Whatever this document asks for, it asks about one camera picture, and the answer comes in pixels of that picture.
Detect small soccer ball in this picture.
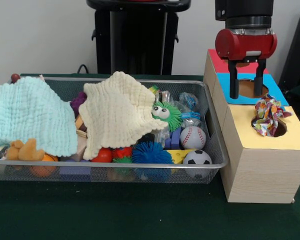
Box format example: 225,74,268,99
182,149,213,180

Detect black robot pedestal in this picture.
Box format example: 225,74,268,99
86,0,192,75

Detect white baseball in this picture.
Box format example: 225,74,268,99
179,126,207,150

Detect blue spiky ball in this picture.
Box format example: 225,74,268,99
131,141,175,165

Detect cream waffle cloth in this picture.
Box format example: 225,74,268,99
78,70,169,161

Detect wooden box with three holes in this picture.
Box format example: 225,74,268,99
203,48,300,204

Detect shallow metal mesh bin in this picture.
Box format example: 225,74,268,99
0,73,230,185

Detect orange plush toy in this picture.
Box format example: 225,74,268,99
6,138,46,161

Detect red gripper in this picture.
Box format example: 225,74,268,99
214,28,278,100

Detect yellow cheese wedge toy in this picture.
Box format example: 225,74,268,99
164,149,198,165

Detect black cable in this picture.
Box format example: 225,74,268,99
77,64,91,75

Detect green spiky toy with eyes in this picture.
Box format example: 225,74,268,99
151,99,183,132

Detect colourful patterned cloth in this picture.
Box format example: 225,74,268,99
251,94,294,137

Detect light blue waffle cloth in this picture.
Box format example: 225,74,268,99
0,76,79,158

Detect crumpled clear plastic bottle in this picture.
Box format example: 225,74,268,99
178,91,207,129

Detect purple rubber toy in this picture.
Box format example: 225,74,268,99
69,91,88,117

